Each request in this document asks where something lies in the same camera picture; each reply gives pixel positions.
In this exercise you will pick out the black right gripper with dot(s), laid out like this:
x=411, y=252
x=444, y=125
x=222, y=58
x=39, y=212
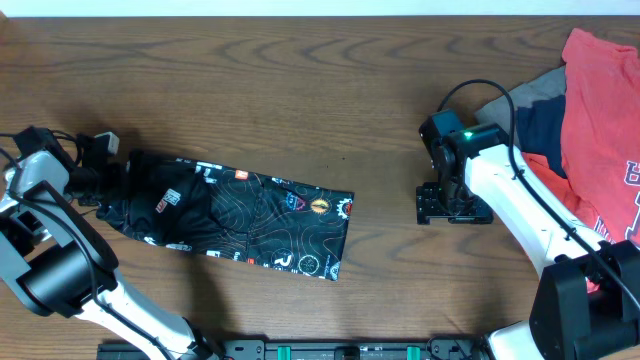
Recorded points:
x=429, y=207

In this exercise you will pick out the black orange-patterned jersey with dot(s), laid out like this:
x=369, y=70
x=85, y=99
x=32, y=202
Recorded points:
x=223, y=212

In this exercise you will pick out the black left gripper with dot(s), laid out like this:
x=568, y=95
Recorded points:
x=120, y=186

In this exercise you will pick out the grey t-shirt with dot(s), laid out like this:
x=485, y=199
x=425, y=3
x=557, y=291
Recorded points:
x=549, y=85

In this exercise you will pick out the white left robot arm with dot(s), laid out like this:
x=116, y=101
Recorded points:
x=55, y=262

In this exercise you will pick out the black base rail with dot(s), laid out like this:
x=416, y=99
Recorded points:
x=350, y=350

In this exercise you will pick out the navy blue t-shirt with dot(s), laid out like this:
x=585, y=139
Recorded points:
x=539, y=130

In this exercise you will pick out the red printed t-shirt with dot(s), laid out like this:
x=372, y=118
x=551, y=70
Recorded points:
x=599, y=138

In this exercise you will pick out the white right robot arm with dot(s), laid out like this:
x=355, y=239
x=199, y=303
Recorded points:
x=587, y=301

